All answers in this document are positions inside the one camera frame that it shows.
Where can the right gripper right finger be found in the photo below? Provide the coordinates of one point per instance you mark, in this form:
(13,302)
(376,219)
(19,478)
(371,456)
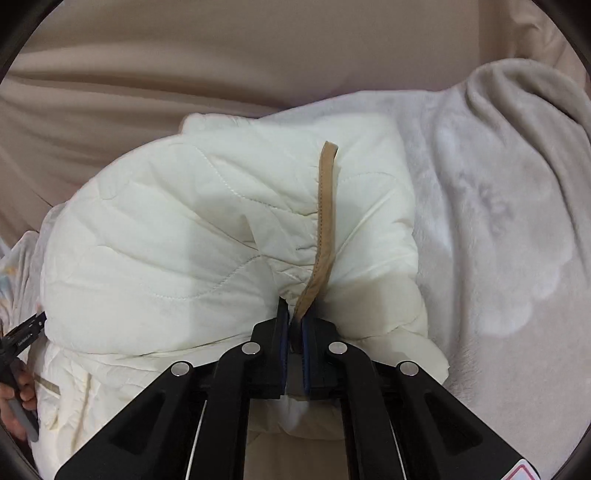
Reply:
(399,422)

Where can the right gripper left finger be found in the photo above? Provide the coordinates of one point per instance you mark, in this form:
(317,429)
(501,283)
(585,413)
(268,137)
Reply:
(191,422)

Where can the cream quilted jacket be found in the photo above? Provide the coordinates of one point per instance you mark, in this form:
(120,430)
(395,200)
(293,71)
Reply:
(178,248)

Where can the person's left hand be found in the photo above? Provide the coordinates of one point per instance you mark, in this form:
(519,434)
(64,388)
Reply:
(28,395)

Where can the beige curtain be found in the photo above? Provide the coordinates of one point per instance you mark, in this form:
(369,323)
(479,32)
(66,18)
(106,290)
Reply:
(99,78)

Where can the grey floral blanket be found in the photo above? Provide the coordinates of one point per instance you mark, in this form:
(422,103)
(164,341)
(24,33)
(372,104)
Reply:
(500,166)

